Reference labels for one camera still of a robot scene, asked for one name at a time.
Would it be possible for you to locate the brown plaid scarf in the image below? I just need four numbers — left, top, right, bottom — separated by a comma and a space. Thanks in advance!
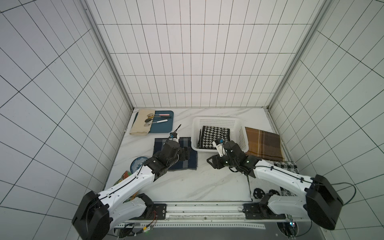
245, 127, 284, 162

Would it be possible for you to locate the houndstooth black white scarf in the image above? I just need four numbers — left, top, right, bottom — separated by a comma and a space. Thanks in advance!
198, 126, 231, 150

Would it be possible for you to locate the white plastic basket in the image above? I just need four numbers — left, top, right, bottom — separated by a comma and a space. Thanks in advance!
191, 117, 249, 153

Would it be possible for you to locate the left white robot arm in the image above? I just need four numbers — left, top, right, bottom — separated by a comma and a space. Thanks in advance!
72, 140, 191, 240

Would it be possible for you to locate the navy grey striped scarf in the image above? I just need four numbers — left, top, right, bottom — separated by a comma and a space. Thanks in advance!
153, 137, 198, 171

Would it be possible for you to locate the beige folded cloth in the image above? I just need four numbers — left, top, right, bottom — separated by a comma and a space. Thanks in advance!
130, 109, 155, 136

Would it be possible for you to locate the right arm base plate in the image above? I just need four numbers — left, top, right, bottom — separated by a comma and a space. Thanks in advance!
243, 203, 286, 220

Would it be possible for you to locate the colourful snack packet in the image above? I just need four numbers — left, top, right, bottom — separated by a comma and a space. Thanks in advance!
112, 170, 139, 202

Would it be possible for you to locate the blue patterned plate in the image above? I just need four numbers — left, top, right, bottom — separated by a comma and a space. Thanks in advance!
130, 156, 148, 174

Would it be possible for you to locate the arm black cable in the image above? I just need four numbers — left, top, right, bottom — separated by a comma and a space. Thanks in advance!
113, 209, 158, 238
281, 181, 357, 238

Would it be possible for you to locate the teal tray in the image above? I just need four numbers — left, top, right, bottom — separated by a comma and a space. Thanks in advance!
149, 111, 174, 134

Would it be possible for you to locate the white handled spoon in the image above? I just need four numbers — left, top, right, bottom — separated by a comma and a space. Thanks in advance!
144, 119, 168, 127

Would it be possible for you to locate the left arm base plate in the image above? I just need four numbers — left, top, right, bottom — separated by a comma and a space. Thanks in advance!
140, 204, 167, 220

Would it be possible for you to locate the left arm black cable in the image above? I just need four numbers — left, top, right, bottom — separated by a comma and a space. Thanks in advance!
113, 209, 158, 238

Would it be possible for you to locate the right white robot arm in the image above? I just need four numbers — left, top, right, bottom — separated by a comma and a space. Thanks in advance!
207, 139, 344, 230

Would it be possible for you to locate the smiley face white scarf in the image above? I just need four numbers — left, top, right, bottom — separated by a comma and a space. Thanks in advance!
247, 160, 301, 202

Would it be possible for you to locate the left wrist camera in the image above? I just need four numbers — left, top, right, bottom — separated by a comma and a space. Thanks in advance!
168, 124, 181, 143

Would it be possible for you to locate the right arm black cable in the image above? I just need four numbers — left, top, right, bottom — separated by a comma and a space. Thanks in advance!
281, 181, 357, 238

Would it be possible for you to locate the aluminium mounting rail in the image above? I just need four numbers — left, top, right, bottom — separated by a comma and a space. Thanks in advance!
113, 200, 331, 230

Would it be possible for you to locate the pink handled spoon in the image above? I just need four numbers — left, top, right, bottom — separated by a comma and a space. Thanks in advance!
147, 114, 171, 118

